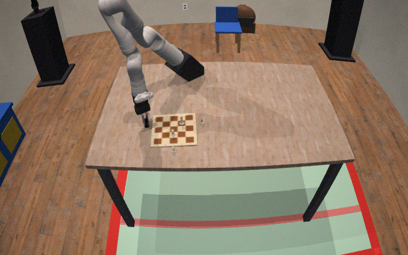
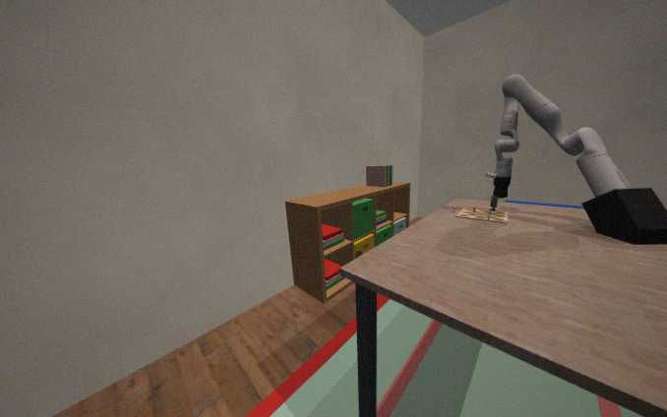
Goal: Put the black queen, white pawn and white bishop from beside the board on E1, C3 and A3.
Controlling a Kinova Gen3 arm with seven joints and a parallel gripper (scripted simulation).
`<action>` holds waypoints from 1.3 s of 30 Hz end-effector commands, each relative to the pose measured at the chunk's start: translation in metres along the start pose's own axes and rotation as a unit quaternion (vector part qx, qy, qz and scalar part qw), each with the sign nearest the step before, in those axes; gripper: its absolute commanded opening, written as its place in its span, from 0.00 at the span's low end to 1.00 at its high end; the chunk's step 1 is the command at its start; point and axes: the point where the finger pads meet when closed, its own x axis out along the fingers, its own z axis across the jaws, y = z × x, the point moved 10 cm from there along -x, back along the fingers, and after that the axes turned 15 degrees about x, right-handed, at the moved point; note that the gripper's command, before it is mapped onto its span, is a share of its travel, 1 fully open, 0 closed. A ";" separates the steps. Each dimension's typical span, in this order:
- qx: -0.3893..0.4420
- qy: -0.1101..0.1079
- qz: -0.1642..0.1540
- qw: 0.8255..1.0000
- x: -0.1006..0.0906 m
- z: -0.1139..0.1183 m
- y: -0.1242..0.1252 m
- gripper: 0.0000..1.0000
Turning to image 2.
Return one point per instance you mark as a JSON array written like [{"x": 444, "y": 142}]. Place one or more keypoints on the wooden chessboard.
[{"x": 481, "y": 214}]

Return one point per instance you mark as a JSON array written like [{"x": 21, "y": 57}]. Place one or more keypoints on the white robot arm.
[{"x": 595, "y": 164}]

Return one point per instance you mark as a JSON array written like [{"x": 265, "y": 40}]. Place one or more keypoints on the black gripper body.
[{"x": 502, "y": 181}]

